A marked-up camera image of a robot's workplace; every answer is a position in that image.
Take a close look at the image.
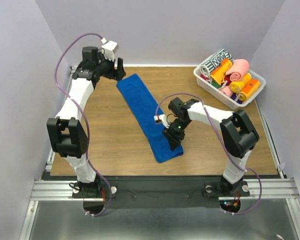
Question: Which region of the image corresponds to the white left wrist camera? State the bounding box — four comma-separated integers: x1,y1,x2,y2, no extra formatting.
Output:
101,39,119,62

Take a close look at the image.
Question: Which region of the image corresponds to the black white striped towel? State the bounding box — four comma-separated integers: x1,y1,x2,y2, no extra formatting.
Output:
199,48,233,77

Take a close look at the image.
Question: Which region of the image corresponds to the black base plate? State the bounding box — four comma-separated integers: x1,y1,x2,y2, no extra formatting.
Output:
31,176,250,214

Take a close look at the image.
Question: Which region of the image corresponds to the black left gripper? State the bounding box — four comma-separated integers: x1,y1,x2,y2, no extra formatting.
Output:
95,52,126,82

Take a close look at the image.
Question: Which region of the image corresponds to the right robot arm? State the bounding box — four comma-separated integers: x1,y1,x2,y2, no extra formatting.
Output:
154,97,260,195

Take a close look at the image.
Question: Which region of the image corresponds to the pink rolled towel in basket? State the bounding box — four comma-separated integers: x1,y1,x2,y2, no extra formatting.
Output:
219,85,234,98

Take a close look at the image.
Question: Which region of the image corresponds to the green rolled towel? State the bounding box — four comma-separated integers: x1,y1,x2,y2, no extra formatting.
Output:
211,80,221,89

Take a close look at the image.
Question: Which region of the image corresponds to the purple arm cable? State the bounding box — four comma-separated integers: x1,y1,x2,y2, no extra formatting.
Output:
54,33,113,218
156,92,263,216

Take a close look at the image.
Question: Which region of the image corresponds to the aluminium frame rail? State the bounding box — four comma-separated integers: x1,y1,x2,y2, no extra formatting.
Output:
30,178,300,201

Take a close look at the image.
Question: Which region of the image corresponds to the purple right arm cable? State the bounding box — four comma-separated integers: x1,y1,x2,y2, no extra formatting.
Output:
156,92,263,216

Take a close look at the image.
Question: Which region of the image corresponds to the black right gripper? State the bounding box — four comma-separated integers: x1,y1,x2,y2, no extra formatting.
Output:
162,117,191,151

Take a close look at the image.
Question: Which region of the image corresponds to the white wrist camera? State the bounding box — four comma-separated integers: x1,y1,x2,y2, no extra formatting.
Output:
153,114,170,129
101,39,119,62

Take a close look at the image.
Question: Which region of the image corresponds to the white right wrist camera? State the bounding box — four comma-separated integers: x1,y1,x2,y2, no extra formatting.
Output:
153,114,170,129

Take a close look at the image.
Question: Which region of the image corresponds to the blue towel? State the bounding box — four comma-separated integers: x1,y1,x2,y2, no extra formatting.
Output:
117,74,184,163

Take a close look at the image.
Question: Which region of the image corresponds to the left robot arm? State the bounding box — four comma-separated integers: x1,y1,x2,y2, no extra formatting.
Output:
46,41,126,197

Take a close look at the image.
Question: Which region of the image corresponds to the white plastic basket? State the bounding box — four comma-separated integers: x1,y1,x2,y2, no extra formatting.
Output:
193,62,266,110

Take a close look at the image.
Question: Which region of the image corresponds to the orange rolled towel purple spot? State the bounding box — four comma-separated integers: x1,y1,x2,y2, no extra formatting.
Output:
236,78,261,103

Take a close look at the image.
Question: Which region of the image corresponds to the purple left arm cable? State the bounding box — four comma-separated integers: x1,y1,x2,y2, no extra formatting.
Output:
54,33,113,218

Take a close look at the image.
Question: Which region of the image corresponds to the pink towel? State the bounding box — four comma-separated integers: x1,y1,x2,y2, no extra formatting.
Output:
219,85,234,98
225,59,250,82

